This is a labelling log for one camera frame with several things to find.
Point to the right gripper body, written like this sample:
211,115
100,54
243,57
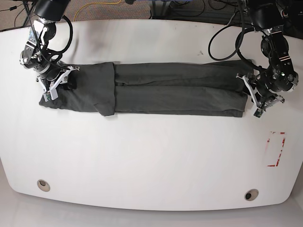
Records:
61,78

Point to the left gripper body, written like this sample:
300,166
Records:
262,97

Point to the dark grey t-shirt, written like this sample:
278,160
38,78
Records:
211,89

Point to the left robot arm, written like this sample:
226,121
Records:
280,75

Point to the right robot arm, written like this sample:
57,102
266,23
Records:
42,18

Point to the red tape rectangle marking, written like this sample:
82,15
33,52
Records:
274,148

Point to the black tripod stand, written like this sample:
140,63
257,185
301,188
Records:
27,9

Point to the right table grommet hole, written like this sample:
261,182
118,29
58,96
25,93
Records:
251,195

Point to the table grommet hole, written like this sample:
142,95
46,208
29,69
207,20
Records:
43,185
251,195

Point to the left table grommet hole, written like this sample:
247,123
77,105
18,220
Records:
43,185

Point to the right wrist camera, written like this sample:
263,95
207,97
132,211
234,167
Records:
50,95

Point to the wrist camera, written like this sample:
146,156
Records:
50,95
258,112

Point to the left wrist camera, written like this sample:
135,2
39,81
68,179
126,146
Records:
258,112

